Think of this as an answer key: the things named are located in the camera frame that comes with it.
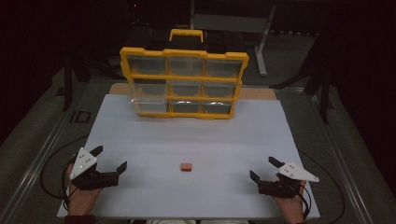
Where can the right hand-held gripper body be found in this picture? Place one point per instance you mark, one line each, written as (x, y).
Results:
(295, 172)

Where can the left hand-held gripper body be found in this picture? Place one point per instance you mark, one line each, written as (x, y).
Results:
(83, 161)

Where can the small red block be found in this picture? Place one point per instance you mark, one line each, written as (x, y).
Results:
(186, 167)

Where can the clear plastic drawer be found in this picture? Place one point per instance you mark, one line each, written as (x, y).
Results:
(148, 96)

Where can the yellow drawer organizer cabinet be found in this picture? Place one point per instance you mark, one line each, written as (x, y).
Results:
(185, 77)

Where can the person's right hand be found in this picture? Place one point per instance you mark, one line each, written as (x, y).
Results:
(294, 208)

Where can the person's left hand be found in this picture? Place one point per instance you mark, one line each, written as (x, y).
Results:
(81, 200)

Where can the white board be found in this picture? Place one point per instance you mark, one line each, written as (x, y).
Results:
(193, 140)

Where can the black stand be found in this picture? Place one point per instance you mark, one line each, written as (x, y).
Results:
(325, 93)
(67, 84)

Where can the grey metal stand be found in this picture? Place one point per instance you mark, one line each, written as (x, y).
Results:
(232, 23)

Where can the metal table rail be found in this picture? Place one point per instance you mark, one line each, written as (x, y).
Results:
(342, 161)
(37, 161)

